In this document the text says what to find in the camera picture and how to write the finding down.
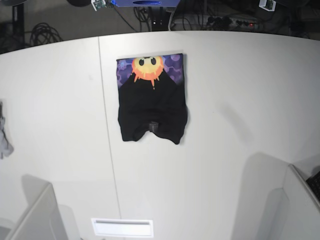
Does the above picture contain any black T-shirt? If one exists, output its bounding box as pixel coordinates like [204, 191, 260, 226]
[116, 53, 188, 145]

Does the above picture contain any black keyboard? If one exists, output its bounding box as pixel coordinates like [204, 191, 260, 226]
[306, 172, 320, 201]

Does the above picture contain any white partition panel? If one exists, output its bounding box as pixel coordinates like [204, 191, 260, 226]
[257, 164, 320, 240]
[0, 174, 81, 240]

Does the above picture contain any grey cloth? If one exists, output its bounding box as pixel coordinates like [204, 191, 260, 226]
[0, 102, 14, 159]

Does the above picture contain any white left partition panel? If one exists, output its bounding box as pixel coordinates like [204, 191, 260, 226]
[0, 174, 81, 240]

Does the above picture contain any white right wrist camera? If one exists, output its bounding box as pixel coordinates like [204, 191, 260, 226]
[91, 0, 107, 11]

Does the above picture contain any blue box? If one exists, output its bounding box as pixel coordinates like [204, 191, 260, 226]
[110, 0, 180, 8]

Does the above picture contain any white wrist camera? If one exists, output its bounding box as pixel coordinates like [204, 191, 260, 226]
[91, 0, 107, 11]
[258, 0, 276, 12]

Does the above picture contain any black coiled cable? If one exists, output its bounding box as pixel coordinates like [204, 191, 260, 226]
[29, 22, 63, 47]

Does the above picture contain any white right partition panel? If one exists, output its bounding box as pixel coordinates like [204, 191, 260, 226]
[257, 164, 320, 240]

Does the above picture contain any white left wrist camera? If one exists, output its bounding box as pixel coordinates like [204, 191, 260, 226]
[258, 0, 276, 12]

